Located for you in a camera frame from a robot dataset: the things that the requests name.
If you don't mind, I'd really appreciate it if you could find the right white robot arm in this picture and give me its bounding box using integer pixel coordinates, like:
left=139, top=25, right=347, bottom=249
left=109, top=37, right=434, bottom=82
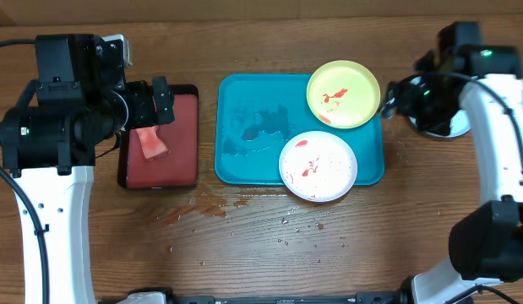
left=379, top=21, right=523, bottom=303

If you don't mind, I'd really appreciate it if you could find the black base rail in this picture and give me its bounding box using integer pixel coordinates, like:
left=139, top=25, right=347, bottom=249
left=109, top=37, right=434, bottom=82
left=137, top=288, right=414, bottom=304

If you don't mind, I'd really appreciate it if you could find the teal plastic tray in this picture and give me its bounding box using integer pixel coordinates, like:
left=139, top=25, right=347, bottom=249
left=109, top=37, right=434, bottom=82
left=215, top=73, right=385, bottom=186

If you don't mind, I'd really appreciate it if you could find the yellow-green plate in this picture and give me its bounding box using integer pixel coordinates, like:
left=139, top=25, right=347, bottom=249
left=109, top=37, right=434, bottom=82
left=306, top=60, right=380, bottom=129

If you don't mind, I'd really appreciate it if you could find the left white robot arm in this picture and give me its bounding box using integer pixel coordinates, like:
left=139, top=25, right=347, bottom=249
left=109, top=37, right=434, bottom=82
left=0, top=34, right=174, bottom=303

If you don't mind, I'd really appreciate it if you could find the light blue plate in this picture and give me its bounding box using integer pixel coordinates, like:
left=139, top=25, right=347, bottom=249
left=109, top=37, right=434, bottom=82
left=406, top=110, right=471, bottom=140

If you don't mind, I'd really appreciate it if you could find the white plate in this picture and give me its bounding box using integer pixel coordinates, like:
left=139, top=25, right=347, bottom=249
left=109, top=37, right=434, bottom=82
left=279, top=131, right=358, bottom=203

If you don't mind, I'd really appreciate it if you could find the black tray with red liquid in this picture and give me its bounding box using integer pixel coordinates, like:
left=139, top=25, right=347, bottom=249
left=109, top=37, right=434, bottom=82
left=117, top=84, right=199, bottom=189

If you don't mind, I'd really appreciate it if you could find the red-stained sponge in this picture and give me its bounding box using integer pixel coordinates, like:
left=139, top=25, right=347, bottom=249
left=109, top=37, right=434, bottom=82
left=136, top=126, right=168, bottom=160

